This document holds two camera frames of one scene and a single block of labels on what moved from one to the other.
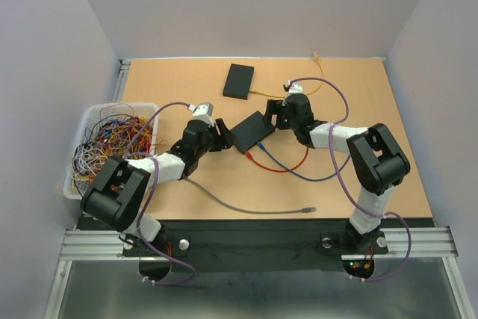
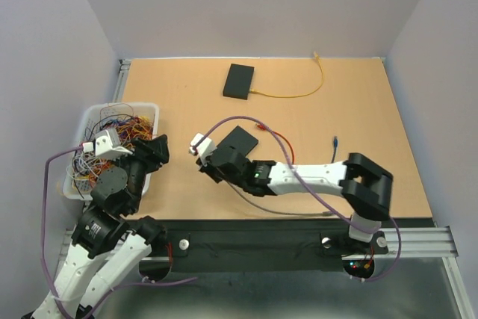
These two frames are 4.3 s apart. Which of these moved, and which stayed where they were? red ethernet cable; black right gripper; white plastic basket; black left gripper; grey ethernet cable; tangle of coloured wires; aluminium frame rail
Moved: grey ethernet cable; black left gripper; black right gripper; red ethernet cable
Stayed: aluminium frame rail; white plastic basket; tangle of coloured wires
